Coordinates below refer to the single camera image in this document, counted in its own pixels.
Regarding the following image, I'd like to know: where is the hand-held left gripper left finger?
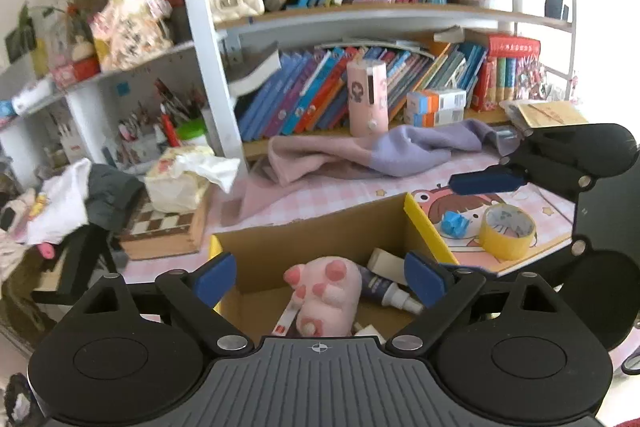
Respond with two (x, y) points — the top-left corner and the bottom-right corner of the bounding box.
(75, 253), (256, 355)

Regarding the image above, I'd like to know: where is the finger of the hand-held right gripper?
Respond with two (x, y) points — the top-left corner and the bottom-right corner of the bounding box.
(448, 126), (594, 204)
(492, 235), (593, 289)

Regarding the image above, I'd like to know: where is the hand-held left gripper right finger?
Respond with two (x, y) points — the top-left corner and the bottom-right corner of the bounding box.
(384, 252), (568, 355)

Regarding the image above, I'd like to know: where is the white packet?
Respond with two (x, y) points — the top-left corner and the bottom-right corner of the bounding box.
(367, 249), (407, 284)

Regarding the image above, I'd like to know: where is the dark tube white cap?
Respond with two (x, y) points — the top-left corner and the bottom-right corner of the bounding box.
(359, 268), (425, 314)

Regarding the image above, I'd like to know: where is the cardboard box with yellow flaps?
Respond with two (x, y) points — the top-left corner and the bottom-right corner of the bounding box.
(209, 192), (461, 343)

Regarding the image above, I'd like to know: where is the blue clip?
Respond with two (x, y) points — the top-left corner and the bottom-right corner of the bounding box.
(441, 211), (472, 239)

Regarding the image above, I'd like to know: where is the yellow tape roll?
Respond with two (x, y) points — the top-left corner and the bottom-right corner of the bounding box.
(479, 205), (538, 261)

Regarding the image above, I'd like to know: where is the pink paw plush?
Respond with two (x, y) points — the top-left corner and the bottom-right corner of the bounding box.
(283, 257), (362, 337)

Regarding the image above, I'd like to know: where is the wooden chess board box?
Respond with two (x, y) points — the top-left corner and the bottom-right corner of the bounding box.
(120, 202), (208, 261)

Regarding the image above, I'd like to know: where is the white red stick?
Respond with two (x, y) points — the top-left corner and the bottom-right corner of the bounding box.
(272, 299), (303, 336)

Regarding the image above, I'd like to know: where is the orange white small box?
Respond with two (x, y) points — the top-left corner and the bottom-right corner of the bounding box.
(406, 89), (467, 112)
(404, 109), (466, 128)

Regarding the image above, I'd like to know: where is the tan notebook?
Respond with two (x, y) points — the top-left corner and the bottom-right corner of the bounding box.
(505, 99), (591, 142)

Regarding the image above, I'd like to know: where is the floral tissue pack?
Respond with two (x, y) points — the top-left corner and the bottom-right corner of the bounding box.
(145, 146), (241, 212)

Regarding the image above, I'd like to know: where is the pink and purple scarf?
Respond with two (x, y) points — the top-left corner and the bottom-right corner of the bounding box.
(267, 119), (506, 188)

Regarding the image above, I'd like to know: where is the red boxed book set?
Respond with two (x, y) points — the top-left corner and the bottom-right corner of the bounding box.
(472, 34), (544, 112)

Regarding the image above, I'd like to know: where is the pink checked desk mat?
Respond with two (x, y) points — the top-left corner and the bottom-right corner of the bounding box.
(122, 152), (576, 280)

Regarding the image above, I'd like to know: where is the dark grey cloth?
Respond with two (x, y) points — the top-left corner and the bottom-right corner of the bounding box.
(85, 164), (146, 229)

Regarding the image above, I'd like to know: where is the pink cylinder humidifier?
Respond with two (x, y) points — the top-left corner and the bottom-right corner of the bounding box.
(346, 59), (390, 138)

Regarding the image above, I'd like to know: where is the green lidded jar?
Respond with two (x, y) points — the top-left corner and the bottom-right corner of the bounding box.
(176, 119), (208, 148)

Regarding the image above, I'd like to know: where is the pen holder with brushes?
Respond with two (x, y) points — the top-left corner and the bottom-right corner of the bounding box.
(117, 107), (161, 164)

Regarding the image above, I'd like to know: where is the white crumpled cloth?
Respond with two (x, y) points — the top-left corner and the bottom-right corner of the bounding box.
(25, 159), (93, 246)

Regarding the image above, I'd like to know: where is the row of colourful books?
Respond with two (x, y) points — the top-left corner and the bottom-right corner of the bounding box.
(235, 44), (488, 142)

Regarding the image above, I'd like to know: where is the white desktop shelf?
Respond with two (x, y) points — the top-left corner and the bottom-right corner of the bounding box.
(0, 39), (201, 188)

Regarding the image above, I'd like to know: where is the thick white paged book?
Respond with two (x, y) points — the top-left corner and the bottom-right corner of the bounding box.
(227, 49), (283, 96)

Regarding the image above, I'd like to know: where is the red flat box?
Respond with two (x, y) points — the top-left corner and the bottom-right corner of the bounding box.
(52, 57), (101, 88)

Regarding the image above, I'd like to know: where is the floral plush toy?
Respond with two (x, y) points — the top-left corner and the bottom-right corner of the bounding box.
(92, 0), (173, 72)

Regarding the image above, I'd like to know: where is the black stand frame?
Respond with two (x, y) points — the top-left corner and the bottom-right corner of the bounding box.
(30, 227), (118, 306)

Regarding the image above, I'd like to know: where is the red handled tool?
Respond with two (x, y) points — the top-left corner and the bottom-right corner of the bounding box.
(160, 104), (180, 148)

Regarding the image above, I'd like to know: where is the white frame bookshelf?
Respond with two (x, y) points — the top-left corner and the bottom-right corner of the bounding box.
(170, 0), (576, 160)

